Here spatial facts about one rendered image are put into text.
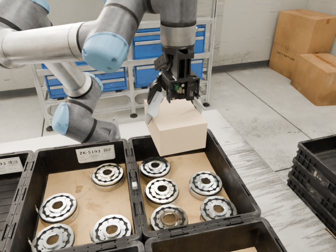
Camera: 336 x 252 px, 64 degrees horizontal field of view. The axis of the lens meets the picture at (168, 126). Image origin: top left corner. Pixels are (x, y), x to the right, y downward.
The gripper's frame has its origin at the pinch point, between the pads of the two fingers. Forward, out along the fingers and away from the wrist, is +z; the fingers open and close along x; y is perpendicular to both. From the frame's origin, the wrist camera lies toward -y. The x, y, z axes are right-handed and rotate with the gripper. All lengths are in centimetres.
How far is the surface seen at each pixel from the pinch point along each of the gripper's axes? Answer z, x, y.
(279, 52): 82, 239, -250
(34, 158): 17.5, -39.7, -16.7
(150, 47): 39, 40, -187
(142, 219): 17.4, -12.7, 15.4
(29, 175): 17.5, -40.3, -9.0
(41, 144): 41, -46, -58
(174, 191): 24.5, -0.2, 2.9
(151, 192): 24.5, -7.1, 1.1
